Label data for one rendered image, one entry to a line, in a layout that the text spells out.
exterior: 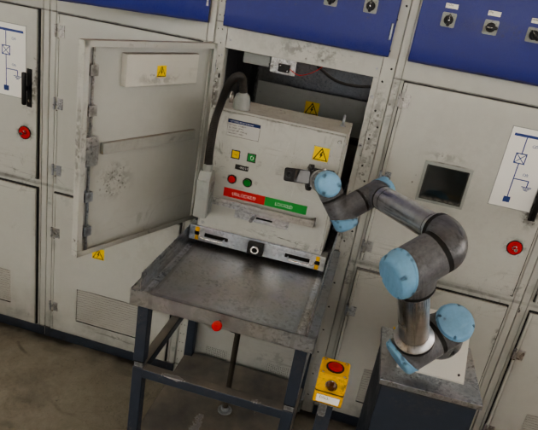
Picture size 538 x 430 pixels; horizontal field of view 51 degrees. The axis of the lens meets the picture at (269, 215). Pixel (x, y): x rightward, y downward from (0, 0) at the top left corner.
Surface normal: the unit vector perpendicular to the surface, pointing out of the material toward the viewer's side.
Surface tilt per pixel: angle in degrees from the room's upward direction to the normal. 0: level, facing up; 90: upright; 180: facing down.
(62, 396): 0
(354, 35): 90
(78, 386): 0
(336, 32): 90
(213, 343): 90
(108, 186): 90
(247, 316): 0
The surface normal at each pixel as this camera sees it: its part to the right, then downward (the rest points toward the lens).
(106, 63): 0.80, 0.34
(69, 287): -0.22, 0.33
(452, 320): 0.08, -0.46
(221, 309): 0.16, -0.91
